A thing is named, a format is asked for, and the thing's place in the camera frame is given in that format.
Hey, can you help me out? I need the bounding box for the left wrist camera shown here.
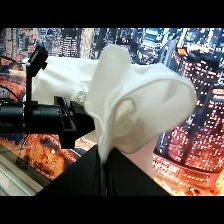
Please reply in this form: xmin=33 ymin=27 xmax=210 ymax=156
xmin=25 ymin=45 xmax=49 ymax=105

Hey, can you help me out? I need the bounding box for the silver frame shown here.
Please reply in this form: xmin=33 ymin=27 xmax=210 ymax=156
xmin=0 ymin=143 xmax=51 ymax=197

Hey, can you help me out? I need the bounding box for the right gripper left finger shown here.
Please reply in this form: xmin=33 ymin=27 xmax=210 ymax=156
xmin=35 ymin=144 xmax=103 ymax=197

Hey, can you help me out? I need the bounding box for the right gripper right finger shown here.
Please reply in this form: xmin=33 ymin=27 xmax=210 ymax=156
xmin=105 ymin=146 xmax=171 ymax=197

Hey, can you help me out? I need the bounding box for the white garment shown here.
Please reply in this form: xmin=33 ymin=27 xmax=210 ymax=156
xmin=22 ymin=44 xmax=198 ymax=180

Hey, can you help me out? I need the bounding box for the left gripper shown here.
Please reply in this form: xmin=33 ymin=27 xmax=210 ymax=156
xmin=23 ymin=95 xmax=96 ymax=150

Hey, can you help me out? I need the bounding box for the black cable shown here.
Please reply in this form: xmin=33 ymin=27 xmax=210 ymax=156
xmin=0 ymin=55 xmax=27 ymax=105

